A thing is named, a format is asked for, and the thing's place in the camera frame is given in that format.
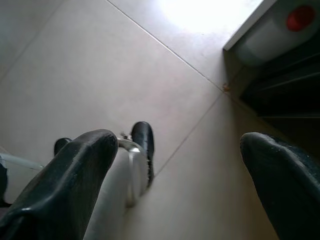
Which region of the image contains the plastic jug red cap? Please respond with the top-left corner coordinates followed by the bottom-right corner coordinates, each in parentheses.
top-left (236, 0), bottom-right (320, 67)

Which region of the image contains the white partition panel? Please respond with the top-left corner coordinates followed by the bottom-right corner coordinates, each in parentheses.
top-left (223, 0), bottom-right (278, 52)

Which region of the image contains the black robot left foot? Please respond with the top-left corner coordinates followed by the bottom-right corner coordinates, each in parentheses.
top-left (53, 137), bottom-right (72, 156)

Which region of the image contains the black robot foot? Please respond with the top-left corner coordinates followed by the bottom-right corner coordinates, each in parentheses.
top-left (131, 121), bottom-right (156, 187)
top-left (53, 137), bottom-right (72, 156)

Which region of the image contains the black robot right foot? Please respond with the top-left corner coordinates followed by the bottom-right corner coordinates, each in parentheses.
top-left (131, 121), bottom-right (156, 187)

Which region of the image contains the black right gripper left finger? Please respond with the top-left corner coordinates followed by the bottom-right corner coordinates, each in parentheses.
top-left (0, 128), bottom-right (119, 240)

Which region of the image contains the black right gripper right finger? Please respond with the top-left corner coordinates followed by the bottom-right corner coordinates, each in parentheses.
top-left (239, 131), bottom-right (320, 240)

